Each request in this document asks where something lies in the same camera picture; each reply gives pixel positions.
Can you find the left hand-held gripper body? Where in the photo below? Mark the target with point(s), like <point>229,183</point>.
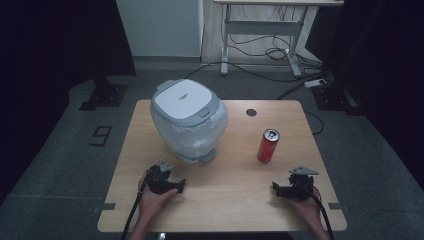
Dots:
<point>156,181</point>

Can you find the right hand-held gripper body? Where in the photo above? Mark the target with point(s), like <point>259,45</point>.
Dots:
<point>300,186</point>

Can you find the person's left hand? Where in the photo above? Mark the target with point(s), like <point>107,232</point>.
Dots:
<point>151,203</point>

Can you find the person's right hand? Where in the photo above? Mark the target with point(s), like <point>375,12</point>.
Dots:
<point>310,210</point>

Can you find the red drink can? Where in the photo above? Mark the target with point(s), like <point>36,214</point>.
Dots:
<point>266,148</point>

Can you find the dark round table grommet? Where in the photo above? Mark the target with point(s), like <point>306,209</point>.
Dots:
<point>251,112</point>

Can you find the black stand base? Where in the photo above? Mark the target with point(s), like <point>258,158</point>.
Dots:
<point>336,98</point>
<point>105,95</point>

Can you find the white power strip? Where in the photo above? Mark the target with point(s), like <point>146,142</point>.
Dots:
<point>315,83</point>

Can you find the black curtain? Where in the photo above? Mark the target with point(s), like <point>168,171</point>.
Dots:
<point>383,50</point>
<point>50,40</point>

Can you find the pale wall panel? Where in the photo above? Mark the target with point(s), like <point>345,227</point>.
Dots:
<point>160,26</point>

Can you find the white metal frame desk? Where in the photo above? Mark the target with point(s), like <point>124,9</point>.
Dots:
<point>260,26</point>

